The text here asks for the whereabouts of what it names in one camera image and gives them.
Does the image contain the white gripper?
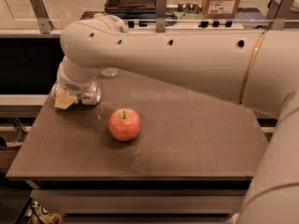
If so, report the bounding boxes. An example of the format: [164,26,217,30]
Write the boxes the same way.
[54,56,99,110]

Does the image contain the white green 7up can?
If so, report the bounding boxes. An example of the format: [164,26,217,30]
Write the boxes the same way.
[50,82,101,105]

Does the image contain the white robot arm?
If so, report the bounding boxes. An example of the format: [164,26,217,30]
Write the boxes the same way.
[57,14,299,224]

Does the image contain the clear plastic water bottle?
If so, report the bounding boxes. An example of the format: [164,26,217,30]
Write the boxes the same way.
[93,12,121,78]

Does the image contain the red apple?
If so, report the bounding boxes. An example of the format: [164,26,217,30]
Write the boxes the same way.
[108,108,141,142]

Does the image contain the items under table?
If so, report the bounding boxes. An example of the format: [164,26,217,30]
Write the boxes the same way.
[24,201,63,224]

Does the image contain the brown cardboard box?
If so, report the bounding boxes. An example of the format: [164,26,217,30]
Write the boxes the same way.
[202,0,240,19]

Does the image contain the left metal railing bracket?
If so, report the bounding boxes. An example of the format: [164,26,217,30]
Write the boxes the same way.
[29,0,53,34]

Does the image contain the metal railing bracket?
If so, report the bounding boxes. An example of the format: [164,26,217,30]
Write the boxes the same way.
[266,0,294,30]
[29,0,53,34]
[156,0,166,33]

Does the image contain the middle metal railing bracket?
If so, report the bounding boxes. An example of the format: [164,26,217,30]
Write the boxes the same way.
[156,0,166,33]

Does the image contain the right metal railing bracket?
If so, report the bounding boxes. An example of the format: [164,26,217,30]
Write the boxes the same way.
[266,0,294,30]

